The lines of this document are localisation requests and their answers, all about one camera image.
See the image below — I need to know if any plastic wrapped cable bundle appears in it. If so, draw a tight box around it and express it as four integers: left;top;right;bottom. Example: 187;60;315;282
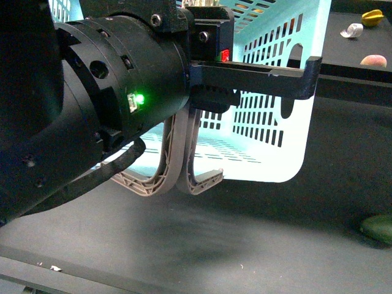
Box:
182;0;221;9

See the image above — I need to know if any pale peach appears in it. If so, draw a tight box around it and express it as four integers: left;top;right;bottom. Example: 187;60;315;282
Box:
360;55;387;68

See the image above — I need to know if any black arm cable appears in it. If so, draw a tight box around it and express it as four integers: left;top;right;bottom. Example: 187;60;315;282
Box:
24;137;147;217

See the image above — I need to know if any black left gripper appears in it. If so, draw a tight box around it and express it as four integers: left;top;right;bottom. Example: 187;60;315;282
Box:
149;1;322;114

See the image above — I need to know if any white tape roll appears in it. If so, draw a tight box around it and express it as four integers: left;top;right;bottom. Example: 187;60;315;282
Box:
340;23;364;39

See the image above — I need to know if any yellow star fruit right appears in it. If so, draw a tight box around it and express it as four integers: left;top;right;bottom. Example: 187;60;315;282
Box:
361;9;384;27

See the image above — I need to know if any green avocado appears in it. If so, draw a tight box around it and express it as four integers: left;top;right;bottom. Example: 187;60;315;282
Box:
360;214;391;245

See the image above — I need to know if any light blue plastic basket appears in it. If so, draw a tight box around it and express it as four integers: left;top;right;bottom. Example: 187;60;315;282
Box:
47;0;333;184

